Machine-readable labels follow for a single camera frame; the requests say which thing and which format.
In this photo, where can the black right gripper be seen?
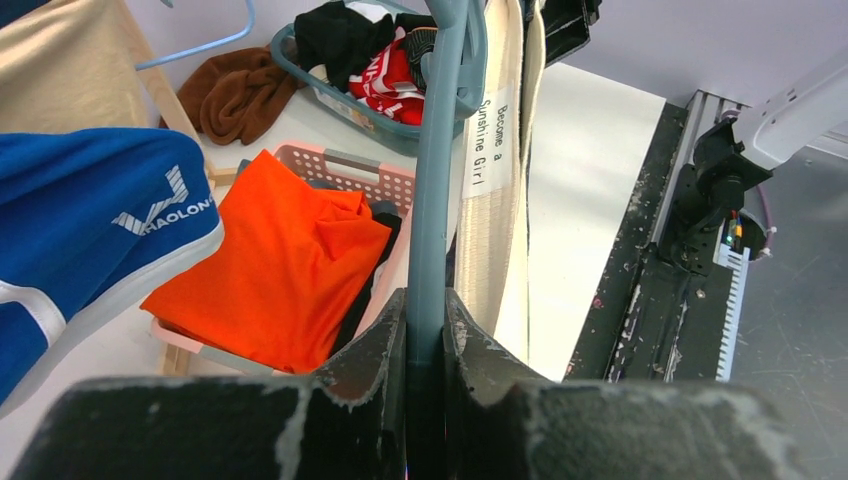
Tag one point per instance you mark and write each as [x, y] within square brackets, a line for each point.
[558, 28]

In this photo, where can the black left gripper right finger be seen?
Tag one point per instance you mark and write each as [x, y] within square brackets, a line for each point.
[506, 421]

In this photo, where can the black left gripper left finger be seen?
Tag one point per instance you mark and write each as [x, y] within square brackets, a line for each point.
[342, 421]

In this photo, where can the cream navy labelled underwear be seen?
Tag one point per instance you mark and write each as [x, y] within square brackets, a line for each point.
[491, 270]

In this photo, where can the grey-blue plastic hanger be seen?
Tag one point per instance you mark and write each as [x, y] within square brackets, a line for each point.
[455, 74]

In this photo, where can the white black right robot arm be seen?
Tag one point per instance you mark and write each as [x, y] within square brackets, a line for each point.
[786, 61]

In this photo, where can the blue white-lettered underwear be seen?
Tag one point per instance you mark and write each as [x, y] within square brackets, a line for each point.
[60, 266]

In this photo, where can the beige navy-trimmed underwear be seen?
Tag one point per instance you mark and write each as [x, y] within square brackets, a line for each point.
[65, 66]

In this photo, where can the orange folded garment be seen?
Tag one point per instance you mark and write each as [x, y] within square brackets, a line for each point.
[292, 261]

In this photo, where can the wooden clothes rack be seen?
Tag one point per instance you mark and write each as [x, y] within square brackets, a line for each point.
[173, 224]

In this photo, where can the red white garment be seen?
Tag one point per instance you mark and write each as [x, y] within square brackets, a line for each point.
[386, 86]

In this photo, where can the white garment in basket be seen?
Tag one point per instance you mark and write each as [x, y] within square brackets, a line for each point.
[371, 11]

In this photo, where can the teal oval laundry basket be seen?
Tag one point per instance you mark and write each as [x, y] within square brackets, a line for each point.
[401, 138]

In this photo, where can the dark garment under orange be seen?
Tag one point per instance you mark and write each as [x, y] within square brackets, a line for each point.
[385, 213]

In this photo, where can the black garment in basket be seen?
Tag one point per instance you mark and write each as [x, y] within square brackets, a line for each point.
[344, 41]

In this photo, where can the pink perforated plastic basket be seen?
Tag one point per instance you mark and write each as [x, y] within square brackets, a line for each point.
[324, 168]

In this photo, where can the brown cloth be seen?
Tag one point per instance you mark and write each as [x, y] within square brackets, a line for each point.
[236, 96]

